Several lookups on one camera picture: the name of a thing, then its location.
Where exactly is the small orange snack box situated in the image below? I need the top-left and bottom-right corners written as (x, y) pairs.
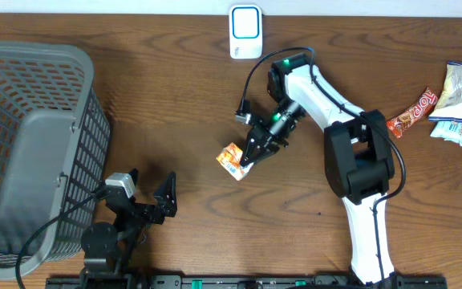
top-left (216, 143), bottom-right (253, 181)

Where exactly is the red Top chocolate bar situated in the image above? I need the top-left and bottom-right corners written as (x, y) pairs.
top-left (387, 88), bottom-right (439, 138)

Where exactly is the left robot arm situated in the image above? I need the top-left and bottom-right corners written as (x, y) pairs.
top-left (79, 169), bottom-right (177, 288)

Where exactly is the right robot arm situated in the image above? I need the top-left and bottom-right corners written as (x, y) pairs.
top-left (235, 48), bottom-right (395, 287)

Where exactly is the white barcode scanner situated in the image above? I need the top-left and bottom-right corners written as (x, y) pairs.
top-left (229, 4), bottom-right (263, 59)

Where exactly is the grey plastic shopping basket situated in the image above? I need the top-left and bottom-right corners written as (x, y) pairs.
top-left (0, 41), bottom-right (111, 279)

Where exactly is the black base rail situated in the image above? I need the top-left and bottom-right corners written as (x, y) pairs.
top-left (45, 274), bottom-right (448, 289)

